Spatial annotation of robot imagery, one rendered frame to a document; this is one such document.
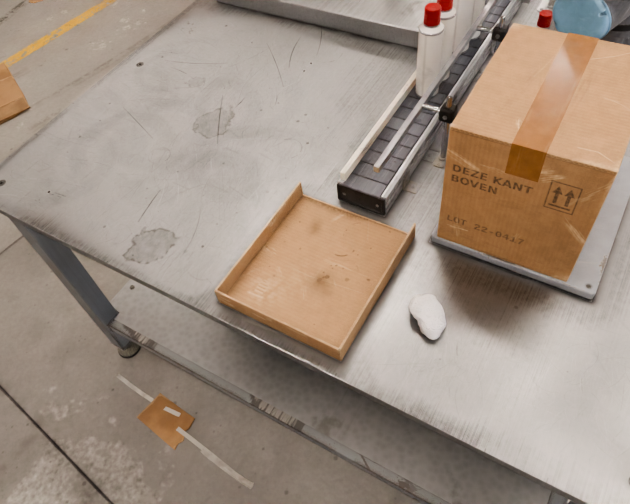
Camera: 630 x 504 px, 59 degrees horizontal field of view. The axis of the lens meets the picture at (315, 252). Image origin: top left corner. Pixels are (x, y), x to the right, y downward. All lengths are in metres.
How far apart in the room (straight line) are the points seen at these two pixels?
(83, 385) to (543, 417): 1.55
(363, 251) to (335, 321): 0.16
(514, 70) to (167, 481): 1.46
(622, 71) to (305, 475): 1.32
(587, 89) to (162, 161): 0.89
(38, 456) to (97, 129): 1.07
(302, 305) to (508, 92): 0.50
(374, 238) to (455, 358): 0.29
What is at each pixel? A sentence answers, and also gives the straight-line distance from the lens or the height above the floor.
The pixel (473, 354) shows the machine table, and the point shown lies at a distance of 0.98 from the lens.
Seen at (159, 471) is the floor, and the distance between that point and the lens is 1.88.
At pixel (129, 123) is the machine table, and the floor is 0.83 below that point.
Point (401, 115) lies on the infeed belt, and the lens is 1.28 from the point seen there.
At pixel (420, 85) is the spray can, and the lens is 1.31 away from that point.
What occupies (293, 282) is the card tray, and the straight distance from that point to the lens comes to 1.05.
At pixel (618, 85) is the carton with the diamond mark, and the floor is 1.12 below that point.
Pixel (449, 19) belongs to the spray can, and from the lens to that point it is 1.29.
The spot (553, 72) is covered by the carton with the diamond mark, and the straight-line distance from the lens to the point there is 1.02.
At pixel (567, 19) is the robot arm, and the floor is 1.05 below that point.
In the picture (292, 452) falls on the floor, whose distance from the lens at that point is 1.80.
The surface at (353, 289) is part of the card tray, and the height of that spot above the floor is 0.83.
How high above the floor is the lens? 1.70
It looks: 53 degrees down
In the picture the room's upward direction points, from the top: 9 degrees counter-clockwise
